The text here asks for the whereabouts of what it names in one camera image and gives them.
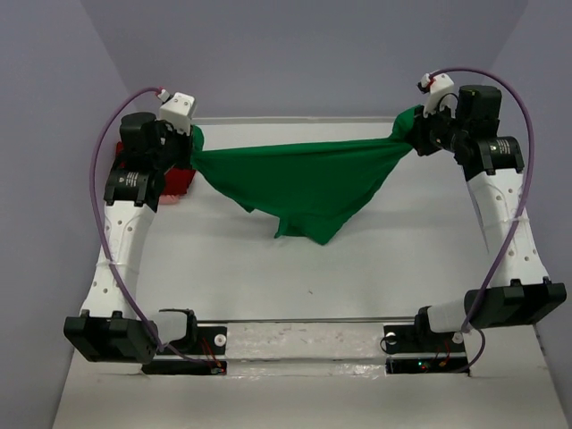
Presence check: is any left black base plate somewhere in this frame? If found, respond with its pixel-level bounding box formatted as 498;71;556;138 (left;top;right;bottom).
141;324;228;376

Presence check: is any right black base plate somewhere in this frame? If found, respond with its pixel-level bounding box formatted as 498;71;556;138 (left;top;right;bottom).
380;324;468;374

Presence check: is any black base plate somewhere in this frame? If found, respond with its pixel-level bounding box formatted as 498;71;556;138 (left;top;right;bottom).
141;324;228;376
380;324;468;374

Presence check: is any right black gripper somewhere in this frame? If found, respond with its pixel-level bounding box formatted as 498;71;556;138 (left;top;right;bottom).
410;99;470;156

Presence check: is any white front platform board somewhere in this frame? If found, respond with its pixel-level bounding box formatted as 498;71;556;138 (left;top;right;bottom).
55;327;568;428

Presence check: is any pink folded t shirt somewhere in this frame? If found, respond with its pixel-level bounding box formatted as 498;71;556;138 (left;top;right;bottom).
159;195;181;206

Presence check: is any green t shirt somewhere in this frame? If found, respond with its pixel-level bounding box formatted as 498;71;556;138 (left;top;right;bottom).
190;108;415;245

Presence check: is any red folded t shirt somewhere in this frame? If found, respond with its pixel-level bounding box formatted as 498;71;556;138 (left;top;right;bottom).
114;140;198;198

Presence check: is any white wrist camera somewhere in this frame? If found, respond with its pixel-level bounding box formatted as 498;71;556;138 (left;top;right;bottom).
157;89;196;136
417;72;455;118

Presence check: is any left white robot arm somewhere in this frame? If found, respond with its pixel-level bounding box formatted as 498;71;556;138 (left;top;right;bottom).
63;113;198;365

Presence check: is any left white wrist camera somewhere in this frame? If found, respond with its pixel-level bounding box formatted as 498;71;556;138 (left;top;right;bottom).
157;89;196;136

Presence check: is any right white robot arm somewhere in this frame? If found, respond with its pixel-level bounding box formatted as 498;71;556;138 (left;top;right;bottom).
408;83;567;350

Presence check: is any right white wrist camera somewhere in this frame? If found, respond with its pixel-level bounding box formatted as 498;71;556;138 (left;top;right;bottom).
417;72;455;118

